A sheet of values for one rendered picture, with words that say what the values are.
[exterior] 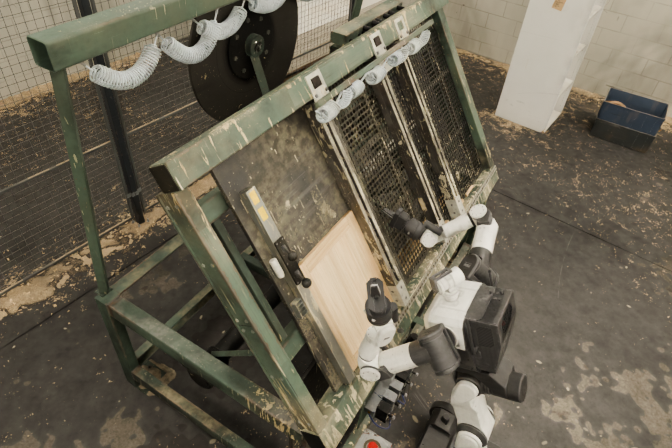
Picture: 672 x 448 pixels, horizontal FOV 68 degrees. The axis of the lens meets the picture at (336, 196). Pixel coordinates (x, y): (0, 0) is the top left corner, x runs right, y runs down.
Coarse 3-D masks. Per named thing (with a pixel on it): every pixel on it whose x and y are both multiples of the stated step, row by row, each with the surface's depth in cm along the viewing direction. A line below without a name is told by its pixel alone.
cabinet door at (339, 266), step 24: (336, 240) 213; (360, 240) 226; (312, 264) 201; (336, 264) 213; (360, 264) 225; (312, 288) 200; (336, 288) 211; (360, 288) 223; (384, 288) 237; (336, 312) 210; (360, 312) 222; (336, 336) 208; (360, 336) 221
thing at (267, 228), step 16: (240, 192) 179; (256, 192) 179; (256, 208) 179; (256, 224) 182; (272, 224) 184; (272, 240) 183; (288, 272) 188; (304, 288) 193; (304, 304) 194; (320, 320) 199; (320, 336) 201; (336, 352) 204; (336, 368) 207
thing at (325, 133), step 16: (320, 96) 200; (304, 112) 207; (320, 128) 207; (320, 144) 212; (336, 144) 212; (336, 160) 212; (336, 176) 217; (352, 176) 217; (352, 192) 217; (352, 208) 222; (368, 208) 224; (368, 224) 223; (368, 240) 228; (384, 240) 231; (384, 256) 230; (384, 272) 234; (400, 288) 237; (400, 304) 240
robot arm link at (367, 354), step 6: (366, 342) 180; (360, 348) 185; (366, 348) 182; (372, 348) 181; (378, 348) 183; (360, 354) 186; (366, 354) 183; (372, 354) 183; (378, 354) 190; (360, 360) 187; (366, 360) 186; (372, 360) 187; (360, 366) 189; (378, 366) 187
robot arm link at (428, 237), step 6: (420, 222) 234; (426, 222) 232; (420, 228) 231; (432, 228) 231; (438, 228) 231; (414, 234) 231; (420, 234) 231; (426, 234) 228; (432, 234) 227; (438, 234) 231; (420, 240) 232; (426, 240) 228; (432, 240) 227; (426, 246) 228; (432, 246) 227
